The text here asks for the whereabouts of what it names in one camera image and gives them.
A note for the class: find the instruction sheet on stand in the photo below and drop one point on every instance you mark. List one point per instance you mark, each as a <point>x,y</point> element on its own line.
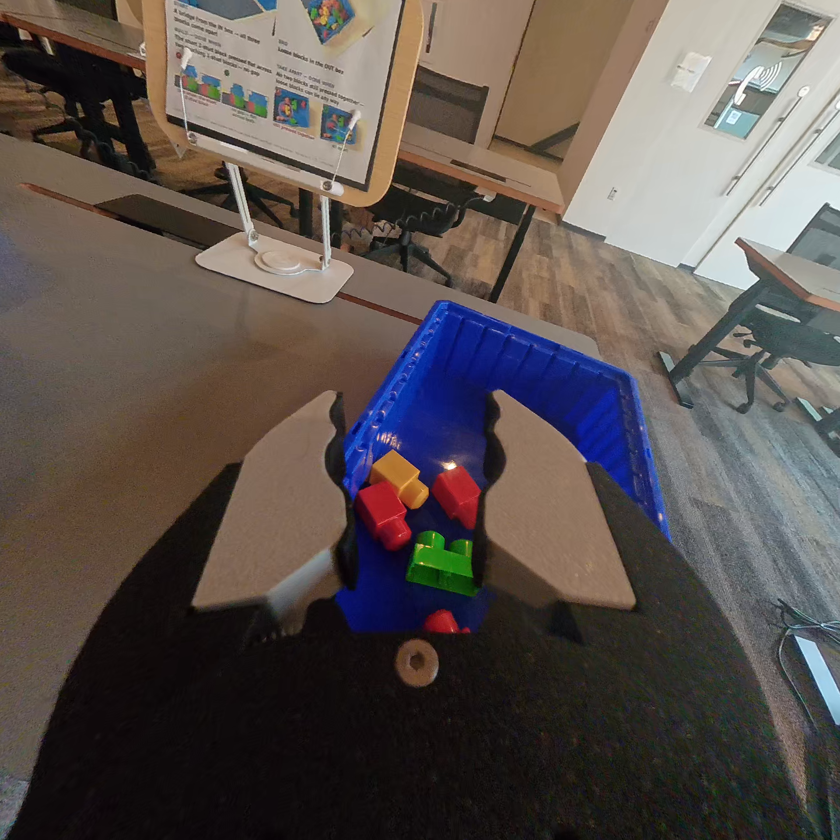
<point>410,98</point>

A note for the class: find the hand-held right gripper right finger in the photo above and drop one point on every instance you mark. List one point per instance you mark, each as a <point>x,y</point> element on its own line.
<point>544,518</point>

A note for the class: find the yellow mega block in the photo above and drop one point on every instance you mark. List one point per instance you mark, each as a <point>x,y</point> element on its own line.
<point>394,469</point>

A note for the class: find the red mega block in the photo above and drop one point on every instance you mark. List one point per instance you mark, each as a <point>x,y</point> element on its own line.
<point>456,492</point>
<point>379,512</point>
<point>445,622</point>

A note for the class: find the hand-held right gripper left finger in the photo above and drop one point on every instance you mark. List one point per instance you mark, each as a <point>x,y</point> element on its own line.
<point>275,518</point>

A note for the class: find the blue plastic bin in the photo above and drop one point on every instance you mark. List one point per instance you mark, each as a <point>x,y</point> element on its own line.
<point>446,394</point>

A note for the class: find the white wall paper holder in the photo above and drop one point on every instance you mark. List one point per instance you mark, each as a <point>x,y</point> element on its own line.
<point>692,71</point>

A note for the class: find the green mega block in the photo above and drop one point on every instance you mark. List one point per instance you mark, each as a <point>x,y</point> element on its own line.
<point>433,564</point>

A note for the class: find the grey-topped office table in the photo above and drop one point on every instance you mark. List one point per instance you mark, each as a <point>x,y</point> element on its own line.
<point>472,167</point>

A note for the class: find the white door with glass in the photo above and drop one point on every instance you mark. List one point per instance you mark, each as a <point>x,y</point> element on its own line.
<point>768,164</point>

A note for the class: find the dark office table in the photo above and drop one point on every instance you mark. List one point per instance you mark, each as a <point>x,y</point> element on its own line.
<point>79,36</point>

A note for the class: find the white table foot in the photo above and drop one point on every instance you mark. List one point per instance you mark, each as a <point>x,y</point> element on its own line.
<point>820,669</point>

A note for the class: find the grey stand base plate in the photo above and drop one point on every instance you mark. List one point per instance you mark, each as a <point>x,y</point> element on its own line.
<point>275,269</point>

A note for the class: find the printed instruction sheet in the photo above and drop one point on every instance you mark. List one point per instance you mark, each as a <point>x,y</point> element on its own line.
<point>262,65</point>

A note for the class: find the black mesh office chair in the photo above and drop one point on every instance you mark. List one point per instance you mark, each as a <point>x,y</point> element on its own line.
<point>446,105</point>

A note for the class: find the brown-edged side table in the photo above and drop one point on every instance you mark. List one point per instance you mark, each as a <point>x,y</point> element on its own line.
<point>794,269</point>

